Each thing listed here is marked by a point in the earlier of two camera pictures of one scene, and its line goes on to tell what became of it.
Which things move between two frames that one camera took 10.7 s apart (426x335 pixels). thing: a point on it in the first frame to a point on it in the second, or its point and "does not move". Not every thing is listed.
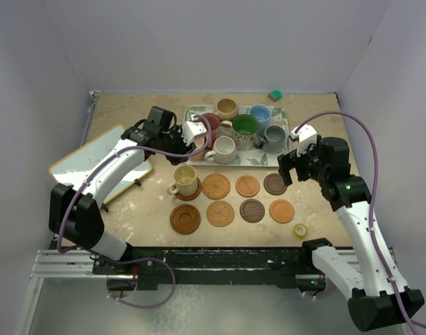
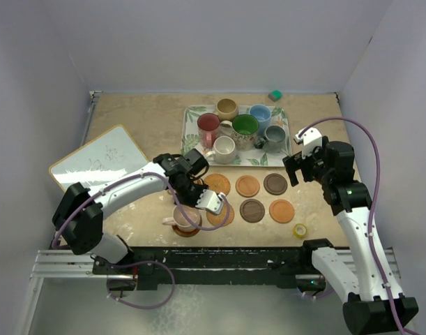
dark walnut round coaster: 252,211 does not move
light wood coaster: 282,211 does not move
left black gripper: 183,149 to 201,188
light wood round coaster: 247,185 does not move
